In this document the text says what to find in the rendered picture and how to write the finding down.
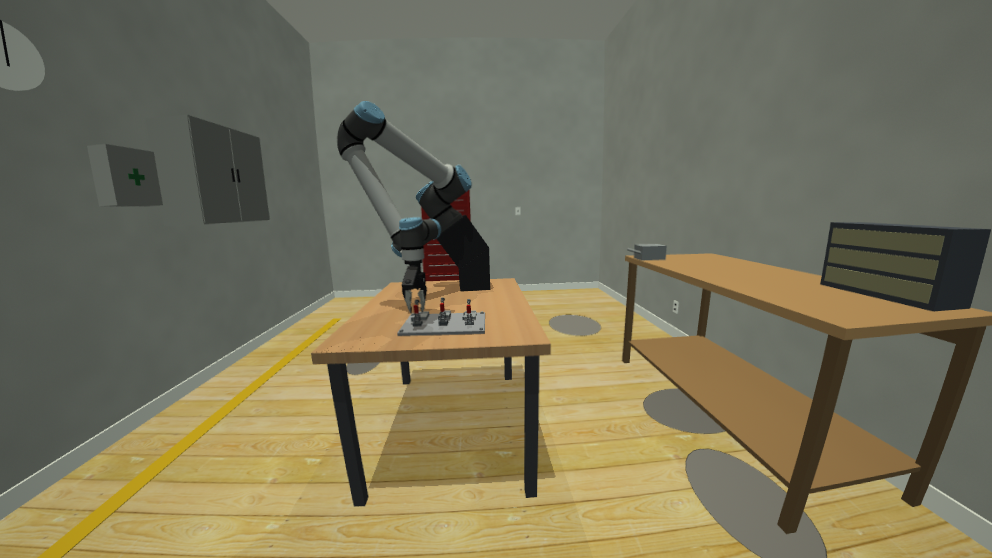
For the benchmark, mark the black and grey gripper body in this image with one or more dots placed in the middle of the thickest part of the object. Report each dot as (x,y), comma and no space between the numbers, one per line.
(420,276)

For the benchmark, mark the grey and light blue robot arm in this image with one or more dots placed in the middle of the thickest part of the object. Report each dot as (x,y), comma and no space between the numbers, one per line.
(448,184)

